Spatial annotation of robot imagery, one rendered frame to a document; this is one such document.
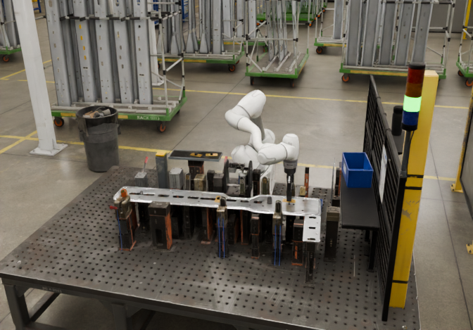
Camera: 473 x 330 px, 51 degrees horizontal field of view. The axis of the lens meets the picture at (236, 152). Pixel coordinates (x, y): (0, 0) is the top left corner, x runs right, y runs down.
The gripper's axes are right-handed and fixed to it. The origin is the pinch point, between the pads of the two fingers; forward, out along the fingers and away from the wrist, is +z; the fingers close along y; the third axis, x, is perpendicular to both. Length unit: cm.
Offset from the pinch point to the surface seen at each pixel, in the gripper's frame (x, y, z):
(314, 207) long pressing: 16.2, 1.6, 6.5
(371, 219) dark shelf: 50, 16, 3
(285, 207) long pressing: -1.9, 5.1, 6.5
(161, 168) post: -95, -30, 1
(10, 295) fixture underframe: -173, 54, 57
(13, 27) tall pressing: -713, -804, 35
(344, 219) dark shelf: 34.4, 18.7, 3.4
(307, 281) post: 15, 40, 35
